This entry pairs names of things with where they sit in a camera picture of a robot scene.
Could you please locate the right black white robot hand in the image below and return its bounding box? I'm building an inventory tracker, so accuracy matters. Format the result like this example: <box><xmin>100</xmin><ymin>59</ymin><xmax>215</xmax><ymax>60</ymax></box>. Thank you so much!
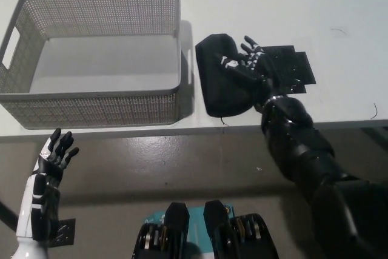
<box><xmin>215</xmin><ymin>35</ymin><xmax>286</xmax><ymax>103</ymax></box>

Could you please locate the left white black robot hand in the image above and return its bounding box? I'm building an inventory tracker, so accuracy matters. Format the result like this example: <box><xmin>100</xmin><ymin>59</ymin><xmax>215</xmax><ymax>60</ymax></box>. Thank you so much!
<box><xmin>15</xmin><ymin>128</ymin><xmax>81</xmax><ymax>239</ymax></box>

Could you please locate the black fabric pencil case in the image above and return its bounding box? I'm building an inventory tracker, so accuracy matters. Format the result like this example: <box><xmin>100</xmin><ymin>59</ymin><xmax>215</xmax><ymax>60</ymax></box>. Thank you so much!
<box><xmin>195</xmin><ymin>32</ymin><xmax>268</xmax><ymax>118</ymax></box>

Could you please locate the black square floor mat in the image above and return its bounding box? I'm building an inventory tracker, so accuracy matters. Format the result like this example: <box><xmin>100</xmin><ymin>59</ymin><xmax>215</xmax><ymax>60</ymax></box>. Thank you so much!
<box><xmin>50</xmin><ymin>217</ymin><xmax>76</xmax><ymax>246</ymax></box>

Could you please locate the grey perforated plastic basket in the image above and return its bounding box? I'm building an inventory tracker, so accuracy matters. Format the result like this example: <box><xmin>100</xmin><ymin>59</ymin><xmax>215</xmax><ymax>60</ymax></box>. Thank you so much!
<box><xmin>0</xmin><ymin>0</ymin><xmax>193</xmax><ymax>130</ymax></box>

